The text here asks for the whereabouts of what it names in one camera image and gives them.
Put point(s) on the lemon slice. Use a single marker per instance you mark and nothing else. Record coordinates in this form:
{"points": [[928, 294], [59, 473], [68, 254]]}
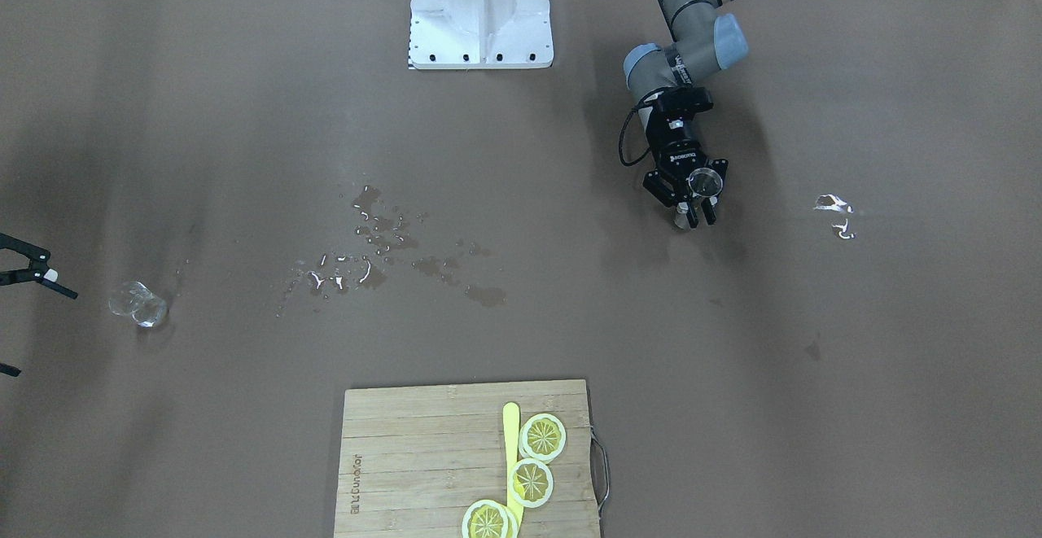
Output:
{"points": [[530, 483], [487, 518], [542, 437]]}

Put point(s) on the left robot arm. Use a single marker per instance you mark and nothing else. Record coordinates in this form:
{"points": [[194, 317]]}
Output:
{"points": [[667, 86]]}

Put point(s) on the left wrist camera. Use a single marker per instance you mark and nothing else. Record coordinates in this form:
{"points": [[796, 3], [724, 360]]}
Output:
{"points": [[684, 101]]}

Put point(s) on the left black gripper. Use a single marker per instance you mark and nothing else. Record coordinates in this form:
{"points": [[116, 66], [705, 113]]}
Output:
{"points": [[680, 155]]}

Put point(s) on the clear glass cup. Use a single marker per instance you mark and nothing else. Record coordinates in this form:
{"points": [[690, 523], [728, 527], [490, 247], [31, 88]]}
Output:
{"points": [[136, 302]]}

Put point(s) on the lemon slice far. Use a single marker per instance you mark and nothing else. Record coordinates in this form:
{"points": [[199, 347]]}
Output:
{"points": [[542, 437]]}

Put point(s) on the lemon slice middle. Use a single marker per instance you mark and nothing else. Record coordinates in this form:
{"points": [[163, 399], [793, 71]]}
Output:
{"points": [[530, 483]]}

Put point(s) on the lemon slice near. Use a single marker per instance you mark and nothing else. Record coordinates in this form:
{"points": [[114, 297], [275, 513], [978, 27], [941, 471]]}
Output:
{"points": [[487, 518]]}

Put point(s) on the wooden cutting board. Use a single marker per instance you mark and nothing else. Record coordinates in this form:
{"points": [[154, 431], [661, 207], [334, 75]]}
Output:
{"points": [[414, 458]]}

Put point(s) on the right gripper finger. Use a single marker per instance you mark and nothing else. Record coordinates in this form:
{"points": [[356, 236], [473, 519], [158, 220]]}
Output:
{"points": [[37, 269], [9, 370]]}

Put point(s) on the yellow plastic knife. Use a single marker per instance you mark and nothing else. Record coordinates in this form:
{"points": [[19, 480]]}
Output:
{"points": [[511, 427]]}

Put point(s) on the steel jigger measuring cup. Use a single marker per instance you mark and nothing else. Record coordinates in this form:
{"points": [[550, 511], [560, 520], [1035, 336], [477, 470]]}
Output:
{"points": [[702, 183]]}

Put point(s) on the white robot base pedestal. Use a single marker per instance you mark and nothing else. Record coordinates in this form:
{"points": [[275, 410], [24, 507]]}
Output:
{"points": [[479, 35]]}

